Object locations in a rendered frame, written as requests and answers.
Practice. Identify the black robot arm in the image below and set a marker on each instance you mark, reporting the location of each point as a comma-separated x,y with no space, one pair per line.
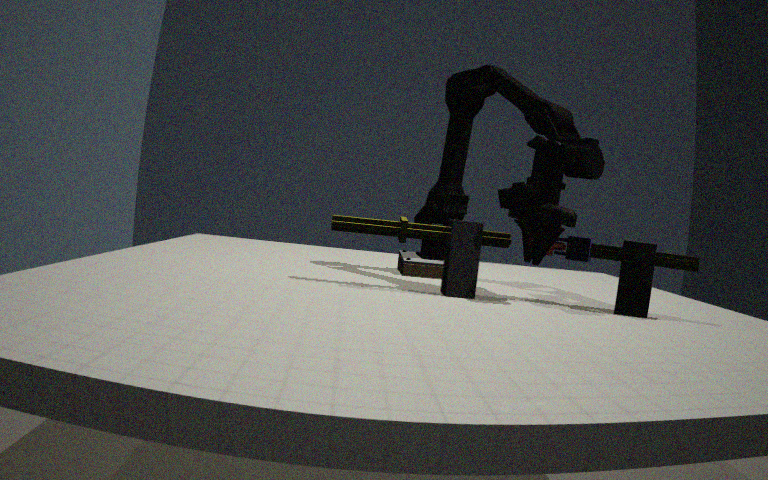
464,96

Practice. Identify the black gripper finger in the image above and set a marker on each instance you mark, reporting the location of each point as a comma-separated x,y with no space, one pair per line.
525,227
544,237

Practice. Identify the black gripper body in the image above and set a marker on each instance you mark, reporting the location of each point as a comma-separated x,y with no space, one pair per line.
549,212

